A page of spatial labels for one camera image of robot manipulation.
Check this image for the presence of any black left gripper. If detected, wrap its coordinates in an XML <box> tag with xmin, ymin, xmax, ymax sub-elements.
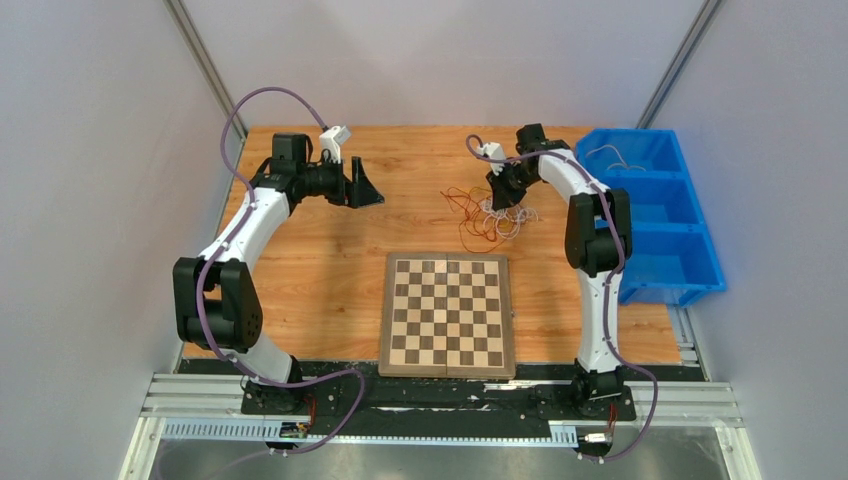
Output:
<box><xmin>298</xmin><ymin>154</ymin><xmax>385</xmax><ymax>210</ymax></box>

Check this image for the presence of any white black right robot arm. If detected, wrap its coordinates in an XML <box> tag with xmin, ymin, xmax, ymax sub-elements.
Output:
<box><xmin>466</xmin><ymin>124</ymin><xmax>632</xmax><ymax>418</ymax></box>

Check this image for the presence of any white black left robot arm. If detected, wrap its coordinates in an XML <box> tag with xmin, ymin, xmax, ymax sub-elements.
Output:
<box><xmin>172</xmin><ymin>126</ymin><xmax>384</xmax><ymax>414</ymax></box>

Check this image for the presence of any blue compartment bin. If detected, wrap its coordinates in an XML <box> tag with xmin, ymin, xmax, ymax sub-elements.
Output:
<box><xmin>576</xmin><ymin>128</ymin><xmax>727</xmax><ymax>308</ymax></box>

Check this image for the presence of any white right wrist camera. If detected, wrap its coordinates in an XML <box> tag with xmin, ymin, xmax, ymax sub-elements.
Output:
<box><xmin>477</xmin><ymin>142</ymin><xmax>507</xmax><ymax>176</ymax></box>

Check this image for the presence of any wooden chessboard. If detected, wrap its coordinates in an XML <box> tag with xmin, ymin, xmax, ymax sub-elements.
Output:
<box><xmin>378</xmin><ymin>252</ymin><xmax>517</xmax><ymax>380</ymax></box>

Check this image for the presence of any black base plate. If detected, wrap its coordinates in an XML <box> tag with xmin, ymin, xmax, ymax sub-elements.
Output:
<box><xmin>177</xmin><ymin>357</ymin><xmax>707</xmax><ymax>439</ymax></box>

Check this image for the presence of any aluminium frame rail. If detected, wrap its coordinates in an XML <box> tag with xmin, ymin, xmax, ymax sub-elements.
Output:
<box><xmin>120</xmin><ymin>372</ymin><xmax>760</xmax><ymax>479</ymax></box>

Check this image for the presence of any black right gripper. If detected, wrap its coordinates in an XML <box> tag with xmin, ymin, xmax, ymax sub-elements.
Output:
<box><xmin>486</xmin><ymin>161</ymin><xmax>541</xmax><ymax>211</ymax></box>

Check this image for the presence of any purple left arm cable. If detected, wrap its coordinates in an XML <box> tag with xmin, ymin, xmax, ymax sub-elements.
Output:
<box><xmin>195</xmin><ymin>86</ymin><xmax>367</xmax><ymax>458</ymax></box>

